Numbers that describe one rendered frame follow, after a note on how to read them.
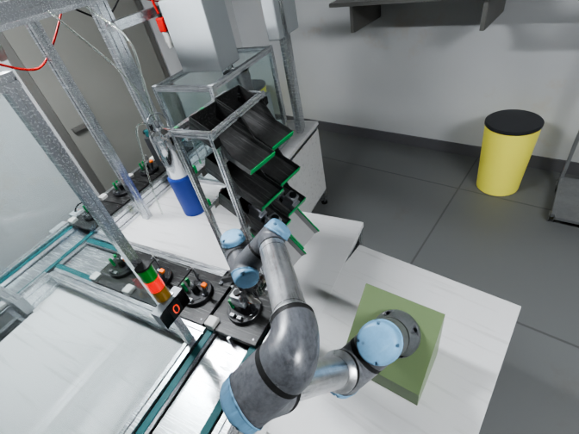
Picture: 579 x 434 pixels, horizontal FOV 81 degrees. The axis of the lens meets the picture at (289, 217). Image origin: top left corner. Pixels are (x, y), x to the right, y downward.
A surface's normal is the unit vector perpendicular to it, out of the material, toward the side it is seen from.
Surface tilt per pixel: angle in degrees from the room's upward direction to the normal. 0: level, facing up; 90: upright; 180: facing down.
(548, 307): 0
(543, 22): 90
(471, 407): 0
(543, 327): 0
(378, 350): 34
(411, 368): 41
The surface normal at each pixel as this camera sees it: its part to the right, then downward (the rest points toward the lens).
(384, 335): -0.42, -0.26
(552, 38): -0.61, 0.59
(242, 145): 0.17, -0.56
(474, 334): -0.18, -0.75
